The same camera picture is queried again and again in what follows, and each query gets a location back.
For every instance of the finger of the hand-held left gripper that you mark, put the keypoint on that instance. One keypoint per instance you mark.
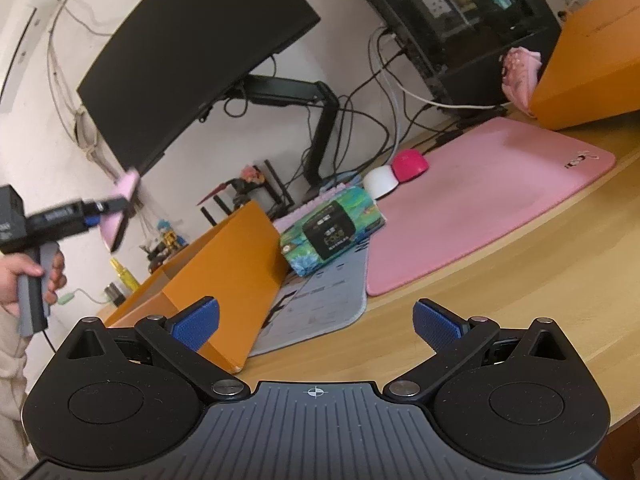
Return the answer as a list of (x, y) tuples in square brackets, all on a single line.
[(121, 232), (107, 205)]

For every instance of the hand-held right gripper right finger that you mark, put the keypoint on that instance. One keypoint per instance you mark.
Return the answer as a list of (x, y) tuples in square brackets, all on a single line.
[(440, 327)]

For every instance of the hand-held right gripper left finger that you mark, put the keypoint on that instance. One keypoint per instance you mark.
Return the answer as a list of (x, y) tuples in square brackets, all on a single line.
[(197, 322)]

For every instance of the pink rectangular case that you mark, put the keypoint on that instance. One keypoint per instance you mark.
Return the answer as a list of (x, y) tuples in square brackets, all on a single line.
[(127, 185)]

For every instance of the orange cardboard box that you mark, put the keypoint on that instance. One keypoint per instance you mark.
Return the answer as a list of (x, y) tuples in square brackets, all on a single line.
[(225, 270)]

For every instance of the wooden desktop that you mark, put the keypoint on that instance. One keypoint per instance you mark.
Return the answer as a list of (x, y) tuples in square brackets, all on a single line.
[(500, 285)]

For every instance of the person's left hand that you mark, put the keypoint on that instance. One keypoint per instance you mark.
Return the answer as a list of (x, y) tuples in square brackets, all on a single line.
[(12, 272)]

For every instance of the yellow bottle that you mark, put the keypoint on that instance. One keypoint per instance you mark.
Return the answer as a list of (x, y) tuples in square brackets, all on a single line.
[(125, 275)]

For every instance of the blue-haired gold armour figurine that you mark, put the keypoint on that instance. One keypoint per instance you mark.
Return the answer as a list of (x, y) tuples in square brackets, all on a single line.
[(169, 240)]

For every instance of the grey printed desk mat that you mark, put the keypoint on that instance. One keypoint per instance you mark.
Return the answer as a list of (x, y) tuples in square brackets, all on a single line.
[(325, 305)]

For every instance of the pink mouse pad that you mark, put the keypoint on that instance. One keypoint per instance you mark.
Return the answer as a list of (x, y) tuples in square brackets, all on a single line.
[(475, 210)]

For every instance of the pink-haired black action figurine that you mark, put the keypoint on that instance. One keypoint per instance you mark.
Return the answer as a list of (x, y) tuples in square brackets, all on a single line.
[(245, 182)]

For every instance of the green floral tissue pack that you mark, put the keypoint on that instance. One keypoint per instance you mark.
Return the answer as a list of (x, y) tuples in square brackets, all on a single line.
[(330, 232)]

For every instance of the pale pink mouse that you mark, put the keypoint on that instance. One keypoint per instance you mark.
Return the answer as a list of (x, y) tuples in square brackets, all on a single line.
[(381, 182)]

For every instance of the black router with antennas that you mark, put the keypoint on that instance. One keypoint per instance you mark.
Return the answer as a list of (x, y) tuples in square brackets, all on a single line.
[(280, 185)]

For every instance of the magenta mouse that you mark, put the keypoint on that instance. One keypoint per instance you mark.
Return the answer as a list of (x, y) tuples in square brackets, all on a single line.
[(410, 164)]

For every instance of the person's beige clothing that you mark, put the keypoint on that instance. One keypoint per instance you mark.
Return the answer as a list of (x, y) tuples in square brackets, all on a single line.
[(12, 385)]

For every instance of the black curved monitor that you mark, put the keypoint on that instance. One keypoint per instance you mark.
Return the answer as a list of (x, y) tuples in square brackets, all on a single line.
[(200, 60)]

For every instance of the lilac keyboard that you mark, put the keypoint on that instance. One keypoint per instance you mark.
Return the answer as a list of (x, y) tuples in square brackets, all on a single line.
[(320, 199)]

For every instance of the pink plush pouch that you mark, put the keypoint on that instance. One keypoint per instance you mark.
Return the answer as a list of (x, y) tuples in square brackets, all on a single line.
[(522, 77)]

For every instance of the black computer case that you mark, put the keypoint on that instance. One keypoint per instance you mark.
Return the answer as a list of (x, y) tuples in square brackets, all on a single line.
[(475, 50)]

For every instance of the orange box lid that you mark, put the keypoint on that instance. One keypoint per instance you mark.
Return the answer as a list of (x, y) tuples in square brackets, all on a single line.
[(590, 60)]

